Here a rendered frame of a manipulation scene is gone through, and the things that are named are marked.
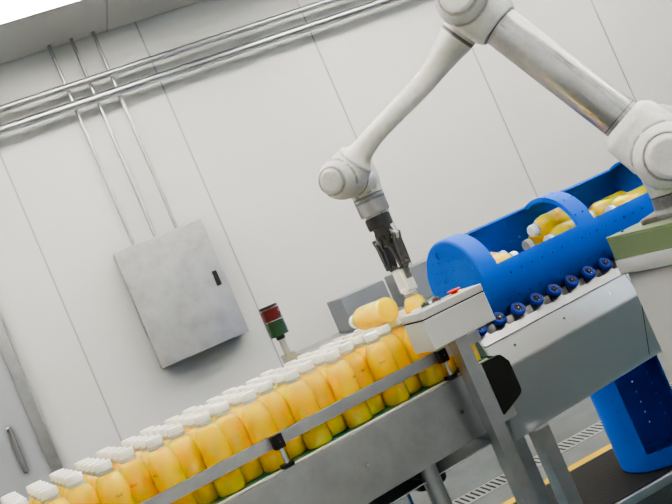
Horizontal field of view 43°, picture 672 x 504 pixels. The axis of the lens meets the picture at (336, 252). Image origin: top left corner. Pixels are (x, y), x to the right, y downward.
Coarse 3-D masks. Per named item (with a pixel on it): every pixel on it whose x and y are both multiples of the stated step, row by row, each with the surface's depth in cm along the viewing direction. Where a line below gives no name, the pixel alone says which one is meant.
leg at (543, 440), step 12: (540, 432) 244; (540, 444) 245; (552, 444) 245; (540, 456) 247; (552, 456) 244; (552, 468) 244; (564, 468) 245; (552, 480) 246; (564, 480) 244; (564, 492) 244; (576, 492) 245
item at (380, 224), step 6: (378, 216) 241; (384, 216) 241; (390, 216) 243; (366, 222) 243; (372, 222) 241; (378, 222) 241; (384, 222) 241; (390, 222) 242; (372, 228) 242; (378, 228) 241; (384, 228) 241; (378, 234) 245; (384, 234) 242; (390, 234) 241; (390, 240) 242; (384, 246) 245
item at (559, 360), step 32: (608, 288) 262; (512, 320) 257; (544, 320) 250; (576, 320) 253; (608, 320) 258; (640, 320) 266; (480, 352) 240; (512, 352) 241; (544, 352) 245; (576, 352) 252; (608, 352) 260; (640, 352) 268; (544, 384) 247; (576, 384) 254; (544, 416) 248
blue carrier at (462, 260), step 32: (576, 192) 292; (608, 192) 303; (512, 224) 279; (576, 224) 261; (608, 224) 265; (448, 256) 252; (480, 256) 244; (512, 256) 247; (544, 256) 252; (576, 256) 259; (608, 256) 270; (448, 288) 258; (512, 288) 247; (544, 288) 256
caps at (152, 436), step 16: (368, 336) 218; (320, 352) 231; (336, 352) 213; (288, 368) 220; (304, 368) 213; (256, 384) 214; (272, 384) 209; (208, 400) 227; (224, 400) 214; (240, 400) 208; (176, 416) 222; (192, 416) 202; (208, 416) 197; (144, 432) 221; (160, 432) 203; (176, 432) 196; (112, 448) 210; (128, 448) 191; (80, 464) 204; (96, 464) 187; (64, 480) 186; (80, 480) 186; (16, 496) 193; (48, 496) 179
